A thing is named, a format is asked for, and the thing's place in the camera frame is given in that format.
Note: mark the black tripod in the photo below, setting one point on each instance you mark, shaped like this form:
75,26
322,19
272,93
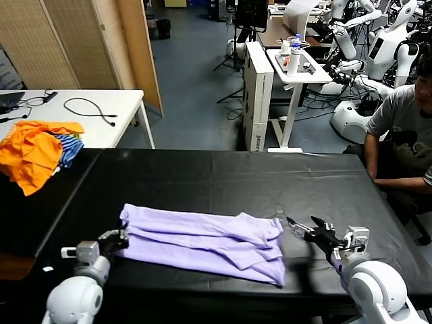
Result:
233,60

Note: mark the black covered wooden table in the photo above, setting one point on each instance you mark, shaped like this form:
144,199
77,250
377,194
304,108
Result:
23,219

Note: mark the white standing desk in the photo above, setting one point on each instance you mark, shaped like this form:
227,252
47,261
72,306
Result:
297,81

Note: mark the clear water bottle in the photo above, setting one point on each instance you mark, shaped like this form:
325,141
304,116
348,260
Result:
296,44

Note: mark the blue striped garment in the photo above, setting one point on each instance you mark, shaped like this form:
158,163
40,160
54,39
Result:
71,150

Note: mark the person's right forearm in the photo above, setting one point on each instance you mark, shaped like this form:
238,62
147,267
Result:
371,163

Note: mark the person's left forearm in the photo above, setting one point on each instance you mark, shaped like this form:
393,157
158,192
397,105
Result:
401,185

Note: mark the wooden partition wall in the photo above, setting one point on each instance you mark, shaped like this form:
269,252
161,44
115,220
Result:
138,50

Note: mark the black monitor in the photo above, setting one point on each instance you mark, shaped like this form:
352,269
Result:
251,13

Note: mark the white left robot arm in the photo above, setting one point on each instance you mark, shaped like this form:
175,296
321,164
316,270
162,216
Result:
74,297

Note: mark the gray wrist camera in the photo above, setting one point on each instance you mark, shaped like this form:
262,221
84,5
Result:
84,250
357,238

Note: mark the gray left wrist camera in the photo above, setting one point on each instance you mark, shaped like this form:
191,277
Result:
84,250

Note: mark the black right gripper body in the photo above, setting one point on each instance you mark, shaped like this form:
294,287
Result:
325,241

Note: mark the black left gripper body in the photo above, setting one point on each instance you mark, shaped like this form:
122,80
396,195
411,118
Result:
111,245

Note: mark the seated person gray shirt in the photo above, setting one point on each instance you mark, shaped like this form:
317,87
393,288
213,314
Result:
405,135

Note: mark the white spare robot arm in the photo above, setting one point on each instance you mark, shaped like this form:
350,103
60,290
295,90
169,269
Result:
364,82

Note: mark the black tablecloth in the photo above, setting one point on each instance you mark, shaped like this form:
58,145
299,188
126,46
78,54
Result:
236,182

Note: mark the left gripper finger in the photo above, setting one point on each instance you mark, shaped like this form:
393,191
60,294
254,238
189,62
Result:
118,231
126,238

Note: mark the brown wooden desk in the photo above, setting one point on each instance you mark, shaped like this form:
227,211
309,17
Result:
273,35

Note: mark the black waste bin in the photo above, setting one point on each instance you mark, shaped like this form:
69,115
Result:
163,29

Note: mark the white paper cup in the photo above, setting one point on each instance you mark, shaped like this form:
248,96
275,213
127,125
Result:
285,46

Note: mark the black laptop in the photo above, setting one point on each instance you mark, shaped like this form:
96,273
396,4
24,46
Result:
10,101

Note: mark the tall white cardboard box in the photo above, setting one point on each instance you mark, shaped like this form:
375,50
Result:
258,101

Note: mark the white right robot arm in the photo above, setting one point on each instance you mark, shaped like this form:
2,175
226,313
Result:
378,290

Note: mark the white table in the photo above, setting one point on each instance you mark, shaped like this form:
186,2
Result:
108,131

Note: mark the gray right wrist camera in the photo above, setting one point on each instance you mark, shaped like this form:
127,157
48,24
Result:
357,238

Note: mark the lavender t-shirt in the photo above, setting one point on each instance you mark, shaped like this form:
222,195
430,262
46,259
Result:
202,239

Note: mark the white curved shell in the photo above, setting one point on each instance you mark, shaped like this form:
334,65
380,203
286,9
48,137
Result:
298,15

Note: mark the white humanoid robot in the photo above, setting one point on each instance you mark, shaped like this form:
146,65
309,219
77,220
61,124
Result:
347,37
384,50

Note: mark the white tumbler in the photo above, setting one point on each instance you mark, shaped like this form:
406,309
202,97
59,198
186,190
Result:
292,64

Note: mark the orange garment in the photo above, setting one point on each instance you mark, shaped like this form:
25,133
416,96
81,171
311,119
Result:
30,155

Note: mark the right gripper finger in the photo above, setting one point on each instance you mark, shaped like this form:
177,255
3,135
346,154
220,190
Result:
298,230
325,227

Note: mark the beige pegboard screen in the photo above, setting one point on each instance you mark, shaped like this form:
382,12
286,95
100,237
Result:
50,44

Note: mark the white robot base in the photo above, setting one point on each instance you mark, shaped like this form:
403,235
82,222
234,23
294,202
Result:
349,121
327,88
236,47

